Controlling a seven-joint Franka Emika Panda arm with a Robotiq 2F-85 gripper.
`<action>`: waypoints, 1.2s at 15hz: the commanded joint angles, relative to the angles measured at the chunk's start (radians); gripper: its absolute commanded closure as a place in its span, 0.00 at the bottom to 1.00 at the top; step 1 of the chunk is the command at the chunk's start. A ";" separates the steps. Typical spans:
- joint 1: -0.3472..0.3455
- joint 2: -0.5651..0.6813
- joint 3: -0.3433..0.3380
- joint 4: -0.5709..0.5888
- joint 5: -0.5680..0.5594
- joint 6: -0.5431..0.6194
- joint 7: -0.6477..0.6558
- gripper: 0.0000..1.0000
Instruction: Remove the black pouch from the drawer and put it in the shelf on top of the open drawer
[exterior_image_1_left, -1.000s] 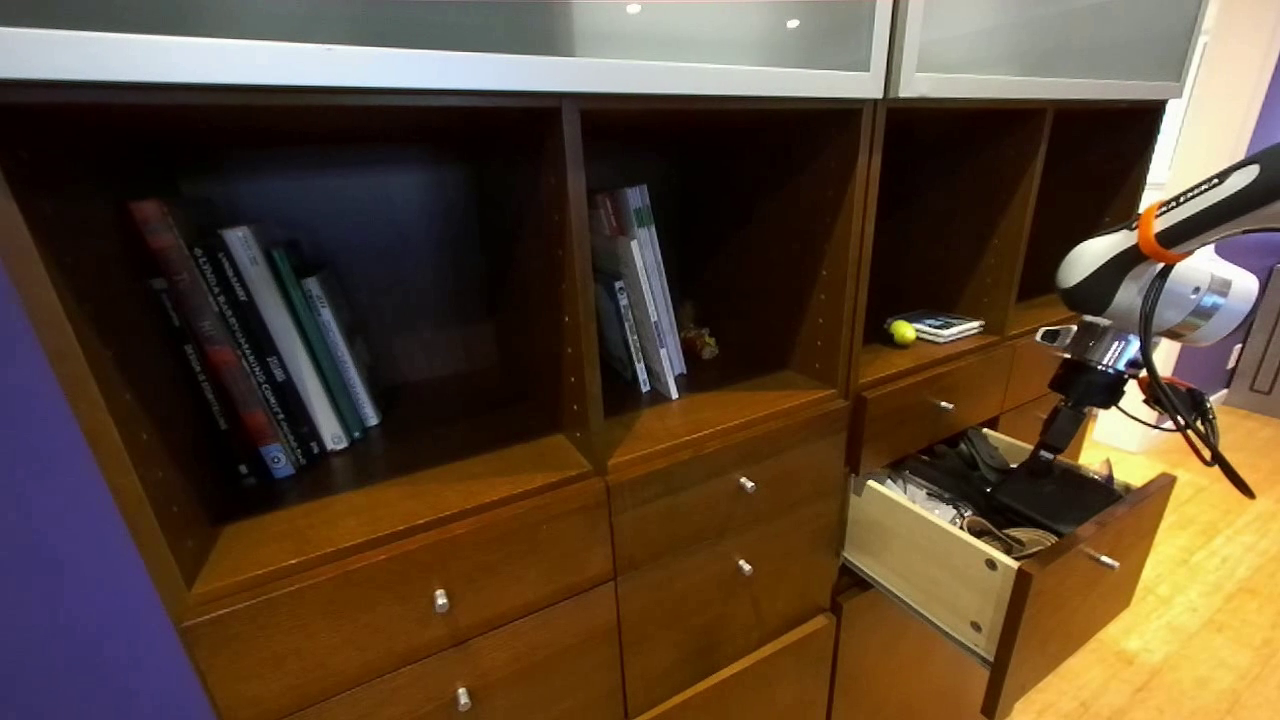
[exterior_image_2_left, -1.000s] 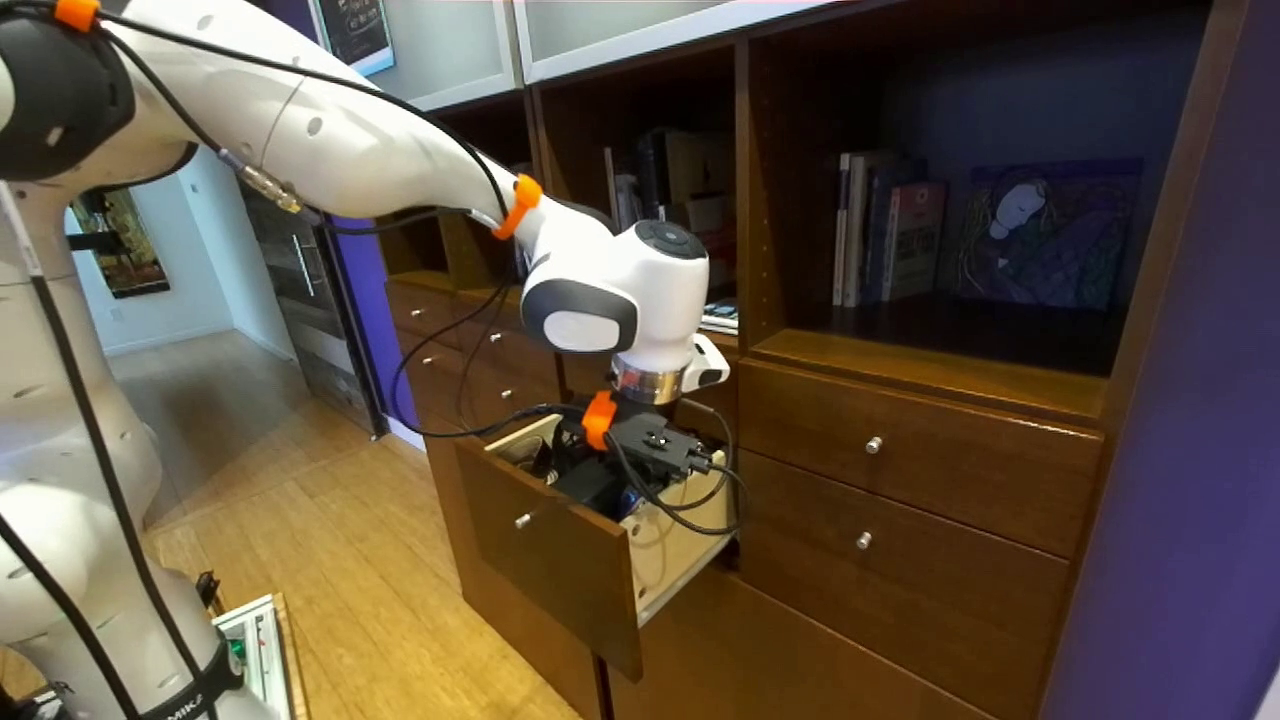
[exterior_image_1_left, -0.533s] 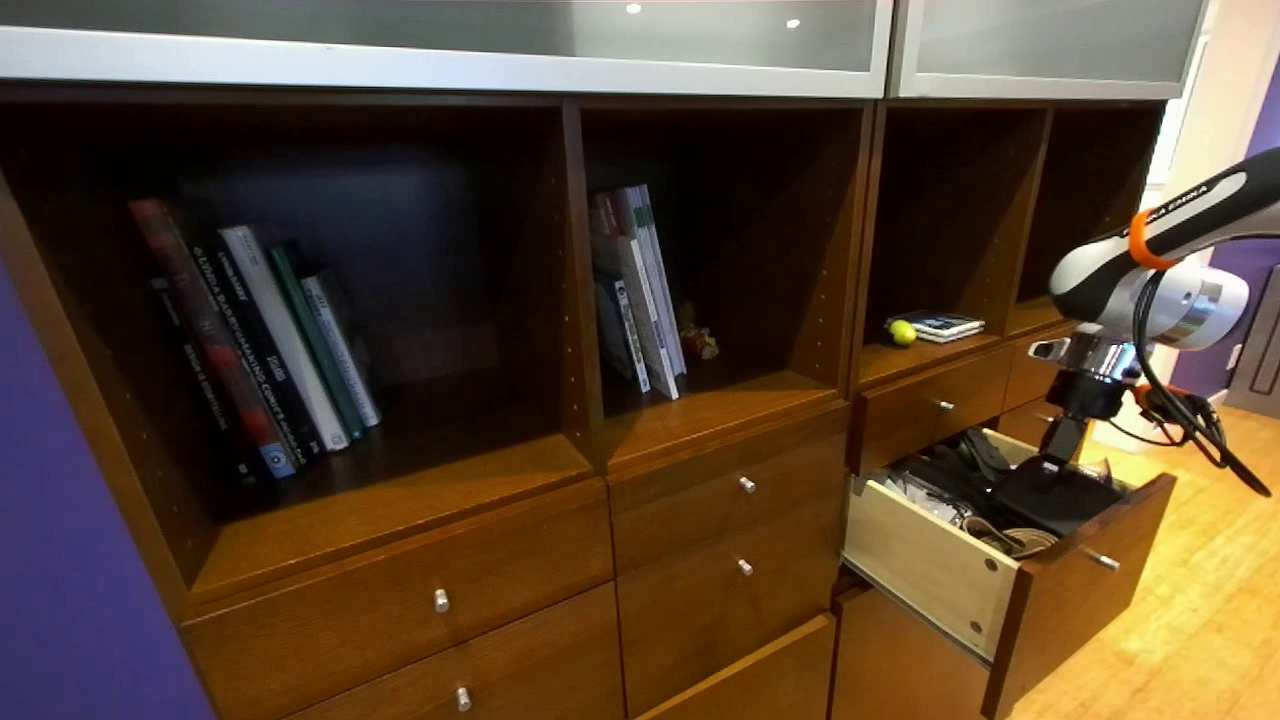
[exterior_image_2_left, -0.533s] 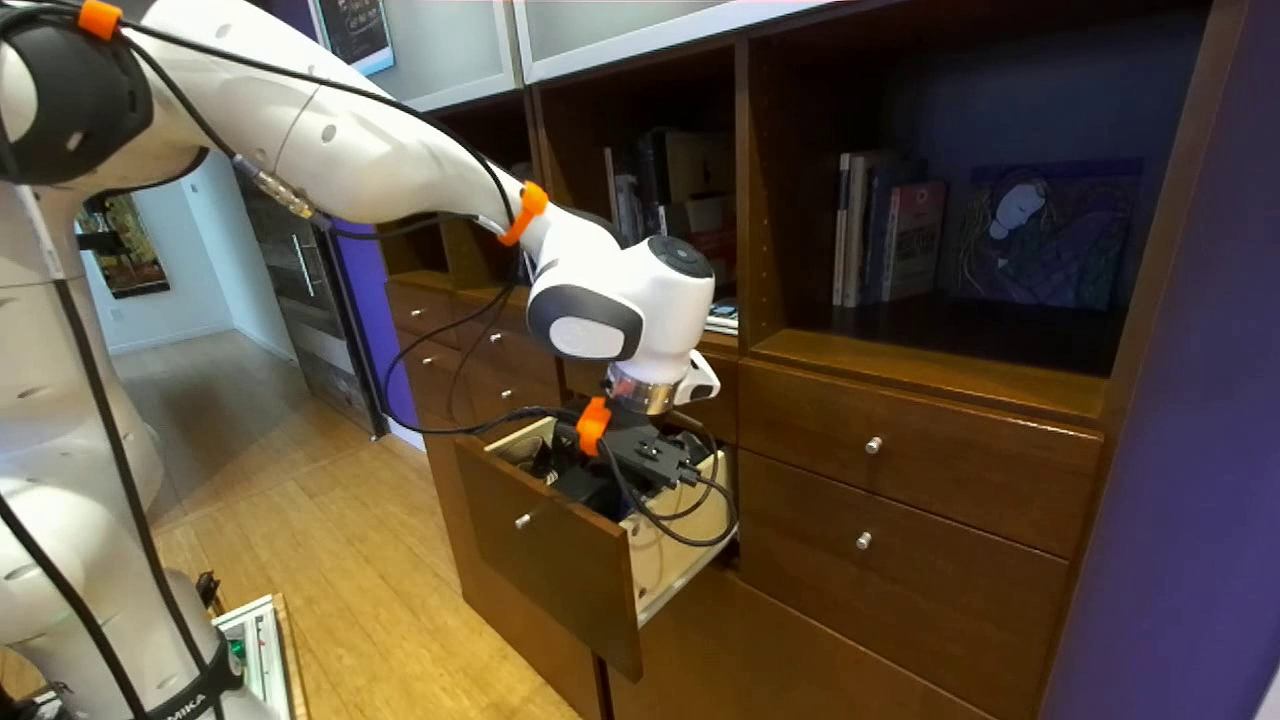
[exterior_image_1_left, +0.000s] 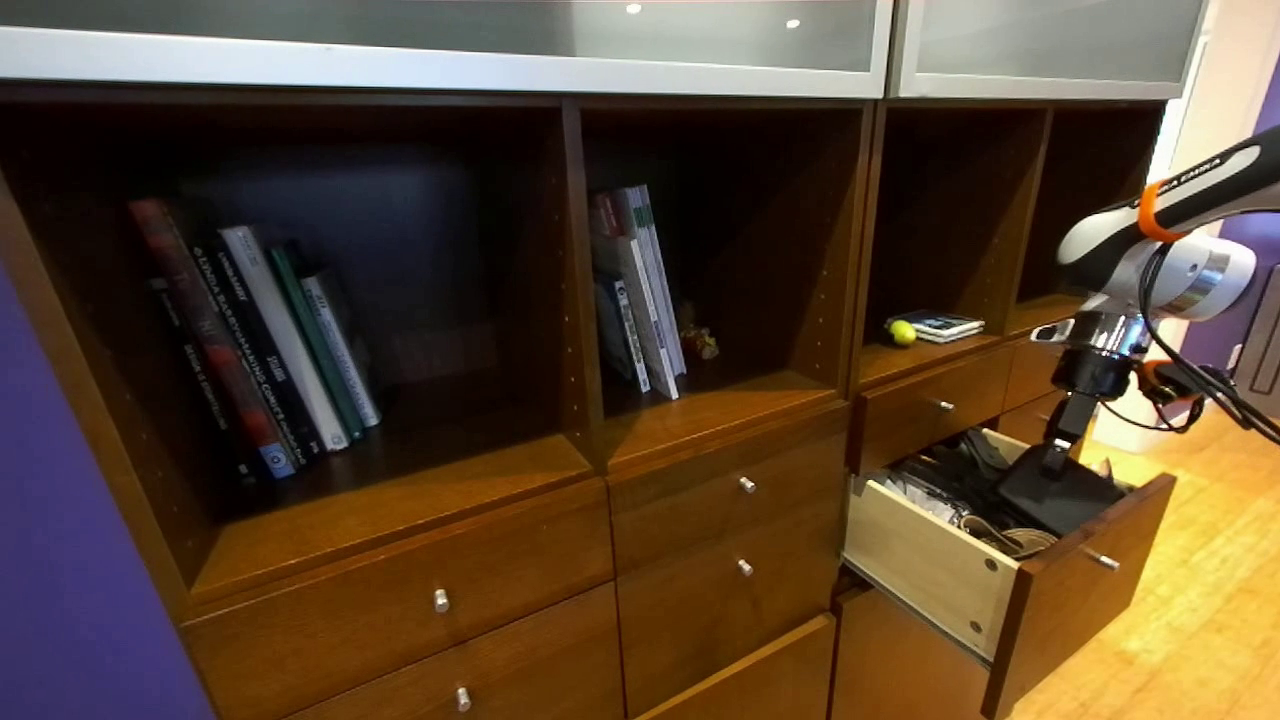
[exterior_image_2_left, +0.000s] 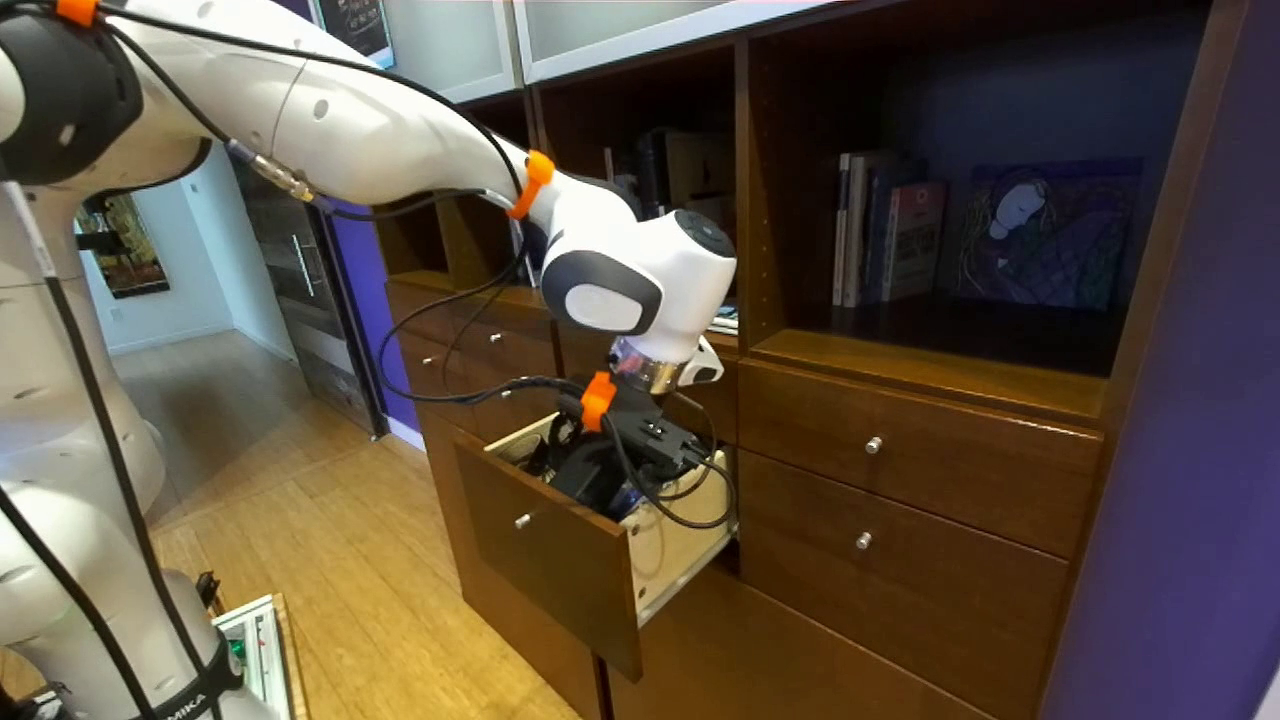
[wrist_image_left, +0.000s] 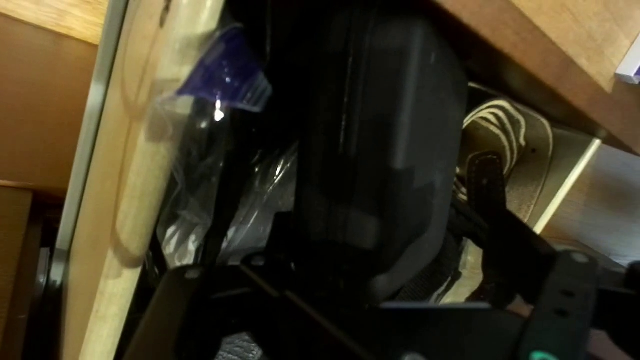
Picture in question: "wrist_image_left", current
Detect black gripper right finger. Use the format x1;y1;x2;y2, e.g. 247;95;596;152
515;249;600;360

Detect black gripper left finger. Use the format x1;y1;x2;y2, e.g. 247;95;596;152
121;262;227;360

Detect black pouch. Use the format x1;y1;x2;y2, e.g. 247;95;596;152
292;6;469;306

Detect brown drawer with pale sides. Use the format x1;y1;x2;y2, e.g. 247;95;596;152
57;0;605;360

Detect dark items inside drawer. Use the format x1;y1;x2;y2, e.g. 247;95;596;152
142;22;301;269

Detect brown wooden shelf unit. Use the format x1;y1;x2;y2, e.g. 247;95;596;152
0;13;102;360

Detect tangled black straps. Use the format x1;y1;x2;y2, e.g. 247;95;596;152
451;152;562;309

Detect metal drawer rail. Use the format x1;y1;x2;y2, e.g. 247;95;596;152
47;0;131;269

